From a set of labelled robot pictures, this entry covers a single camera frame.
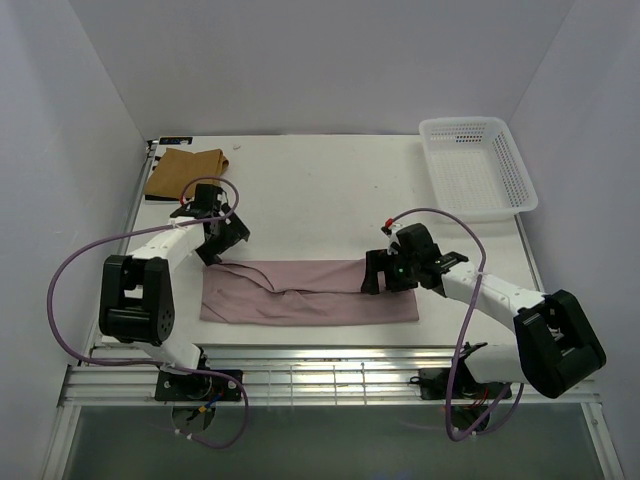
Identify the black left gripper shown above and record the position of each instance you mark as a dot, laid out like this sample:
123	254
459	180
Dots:
235	231

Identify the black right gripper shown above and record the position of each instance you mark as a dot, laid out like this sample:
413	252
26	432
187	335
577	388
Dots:
381	260

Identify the tan tank top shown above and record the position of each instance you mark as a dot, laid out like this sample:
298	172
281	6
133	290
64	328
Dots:
176	168

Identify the black white striped tank top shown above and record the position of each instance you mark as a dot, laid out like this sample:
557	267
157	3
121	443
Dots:
153	199

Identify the mauve tank top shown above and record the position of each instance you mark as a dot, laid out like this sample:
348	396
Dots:
302	293

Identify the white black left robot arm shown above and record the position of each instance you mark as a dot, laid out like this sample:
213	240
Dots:
137	301

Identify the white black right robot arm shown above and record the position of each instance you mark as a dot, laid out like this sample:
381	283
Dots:
555	345

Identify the white plastic perforated basket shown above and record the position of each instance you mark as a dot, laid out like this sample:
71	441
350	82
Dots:
475	167

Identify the aluminium rail frame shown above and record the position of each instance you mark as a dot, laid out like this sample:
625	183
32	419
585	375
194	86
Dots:
317	413

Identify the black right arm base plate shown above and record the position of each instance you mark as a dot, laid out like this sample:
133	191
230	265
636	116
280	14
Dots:
433	382

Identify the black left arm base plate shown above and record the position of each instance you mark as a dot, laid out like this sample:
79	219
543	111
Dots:
194	388

